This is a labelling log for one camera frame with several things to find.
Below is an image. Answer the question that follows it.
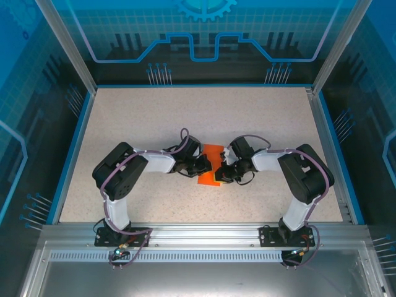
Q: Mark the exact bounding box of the orange paper sheet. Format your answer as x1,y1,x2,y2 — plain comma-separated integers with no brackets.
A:
197,144,225,188

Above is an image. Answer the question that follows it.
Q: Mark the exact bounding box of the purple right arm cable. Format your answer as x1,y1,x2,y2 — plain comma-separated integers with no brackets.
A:
227,134,329,269

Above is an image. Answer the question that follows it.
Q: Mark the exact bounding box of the aluminium side rail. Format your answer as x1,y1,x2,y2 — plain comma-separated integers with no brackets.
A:
304,87,355,224

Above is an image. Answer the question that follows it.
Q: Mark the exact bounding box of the slotted grey cable duct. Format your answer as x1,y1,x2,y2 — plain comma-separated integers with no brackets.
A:
49,250,285,264

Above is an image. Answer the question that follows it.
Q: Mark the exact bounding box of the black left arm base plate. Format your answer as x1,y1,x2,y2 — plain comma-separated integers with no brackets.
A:
94,226,152,248

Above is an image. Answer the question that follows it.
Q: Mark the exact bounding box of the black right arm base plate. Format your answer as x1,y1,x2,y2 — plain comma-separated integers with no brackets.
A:
259,225,316,248

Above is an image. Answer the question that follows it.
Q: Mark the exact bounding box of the grey metal sheet shelf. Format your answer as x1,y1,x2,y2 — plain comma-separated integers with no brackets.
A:
18,241,392,297

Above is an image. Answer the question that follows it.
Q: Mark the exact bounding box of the aluminium mounting rail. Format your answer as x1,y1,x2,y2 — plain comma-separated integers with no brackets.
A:
41,222,369,248

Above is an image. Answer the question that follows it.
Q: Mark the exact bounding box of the blue table edge strip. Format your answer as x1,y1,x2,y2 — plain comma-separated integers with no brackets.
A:
94,82,314,89
51,91,97,225
318,92,366,225

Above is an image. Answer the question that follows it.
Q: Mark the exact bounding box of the aluminium frame post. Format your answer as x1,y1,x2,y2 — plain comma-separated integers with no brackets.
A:
311,0,375,95
33,0,98,93

